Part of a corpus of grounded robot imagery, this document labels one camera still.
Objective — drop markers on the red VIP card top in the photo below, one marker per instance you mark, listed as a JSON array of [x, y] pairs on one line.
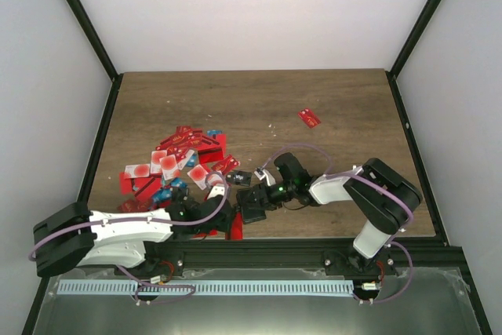
[[174, 140]]

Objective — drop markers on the white red circle card left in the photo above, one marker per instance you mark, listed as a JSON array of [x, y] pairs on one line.
[[137, 171]]

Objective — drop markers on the lone red VIP card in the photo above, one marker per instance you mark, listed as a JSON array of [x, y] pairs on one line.
[[309, 118]]

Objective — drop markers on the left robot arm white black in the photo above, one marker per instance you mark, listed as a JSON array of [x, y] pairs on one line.
[[76, 236]]

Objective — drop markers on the white red circle card centre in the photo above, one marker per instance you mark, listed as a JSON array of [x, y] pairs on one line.
[[198, 175]]

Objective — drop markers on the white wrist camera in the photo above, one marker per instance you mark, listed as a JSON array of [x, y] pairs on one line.
[[265, 176], [217, 190]]

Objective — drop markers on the light blue slotted cable duct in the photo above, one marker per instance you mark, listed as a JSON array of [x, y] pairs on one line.
[[241, 288]]

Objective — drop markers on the black VIP card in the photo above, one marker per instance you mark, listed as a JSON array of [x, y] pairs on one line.
[[239, 177]]

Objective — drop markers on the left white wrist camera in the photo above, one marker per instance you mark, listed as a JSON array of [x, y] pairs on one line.
[[217, 190]]

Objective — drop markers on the red card black stripe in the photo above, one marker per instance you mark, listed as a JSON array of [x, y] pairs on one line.
[[236, 230]]

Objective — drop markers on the white red circle card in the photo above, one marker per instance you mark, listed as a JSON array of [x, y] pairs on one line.
[[137, 171], [169, 167], [198, 175]]

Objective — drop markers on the blue card top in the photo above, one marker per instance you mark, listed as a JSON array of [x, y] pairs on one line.
[[213, 132]]

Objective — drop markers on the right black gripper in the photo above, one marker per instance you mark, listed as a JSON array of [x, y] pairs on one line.
[[268, 202]]

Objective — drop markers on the black aluminium frame rail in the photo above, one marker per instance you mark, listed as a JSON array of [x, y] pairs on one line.
[[337, 256]]

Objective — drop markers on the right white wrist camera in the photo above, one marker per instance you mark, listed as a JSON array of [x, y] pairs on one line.
[[265, 176]]

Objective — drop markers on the white red circle card upper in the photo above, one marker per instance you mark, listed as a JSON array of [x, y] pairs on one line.
[[169, 167]]

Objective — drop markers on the red VIP card centre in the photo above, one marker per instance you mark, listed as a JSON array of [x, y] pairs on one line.
[[226, 165]]

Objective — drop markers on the black leather card holder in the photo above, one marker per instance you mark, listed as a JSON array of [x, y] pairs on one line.
[[252, 203]]

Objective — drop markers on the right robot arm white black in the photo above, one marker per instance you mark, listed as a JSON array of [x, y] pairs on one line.
[[384, 197]]

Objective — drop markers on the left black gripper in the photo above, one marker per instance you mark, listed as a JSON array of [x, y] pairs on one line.
[[226, 227]]

